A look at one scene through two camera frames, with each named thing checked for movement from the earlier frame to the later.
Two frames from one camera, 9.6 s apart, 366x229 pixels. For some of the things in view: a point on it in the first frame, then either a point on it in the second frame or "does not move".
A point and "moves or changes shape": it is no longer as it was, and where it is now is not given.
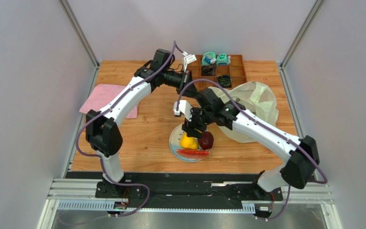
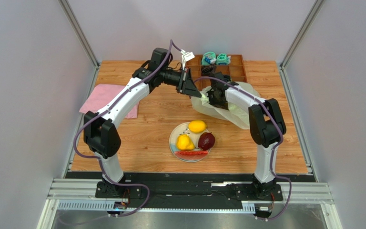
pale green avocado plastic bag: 258,99 moves or changes shape
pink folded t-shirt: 103,96 does not move
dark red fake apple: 207,141 does not move
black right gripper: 194,127 → 214,96
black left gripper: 187,78 does not move
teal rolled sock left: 209,57 does not move
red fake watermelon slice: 191,154 does not move
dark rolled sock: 209,70 does not move
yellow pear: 188,142 moves or changes shape
